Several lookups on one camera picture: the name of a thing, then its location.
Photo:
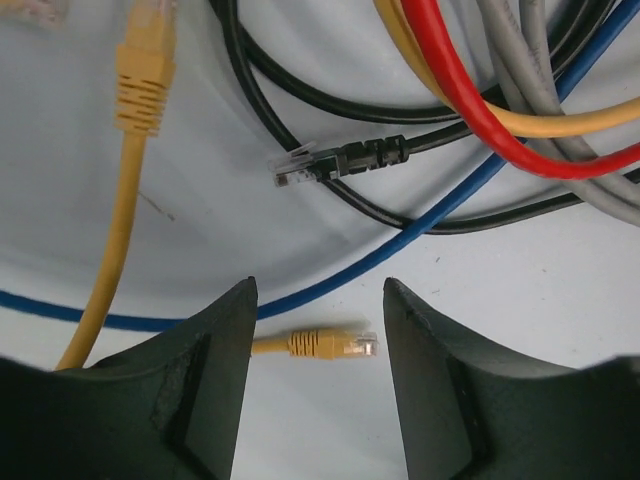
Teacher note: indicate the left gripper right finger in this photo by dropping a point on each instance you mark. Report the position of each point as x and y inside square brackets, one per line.
[470, 408]

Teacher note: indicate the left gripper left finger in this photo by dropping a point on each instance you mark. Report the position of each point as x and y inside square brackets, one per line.
[188, 387]

